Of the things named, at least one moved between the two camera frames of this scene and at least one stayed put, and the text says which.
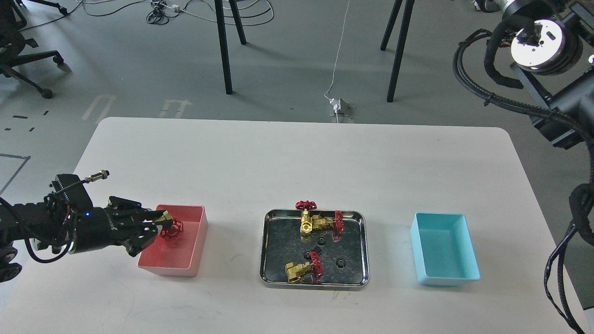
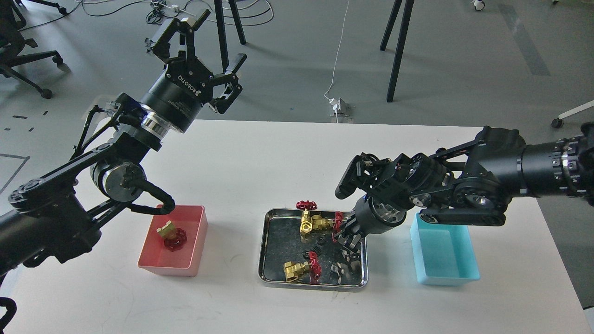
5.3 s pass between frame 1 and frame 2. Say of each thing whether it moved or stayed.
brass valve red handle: moved
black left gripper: moved
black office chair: stayed
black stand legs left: stayed
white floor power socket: stayed
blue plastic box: stayed
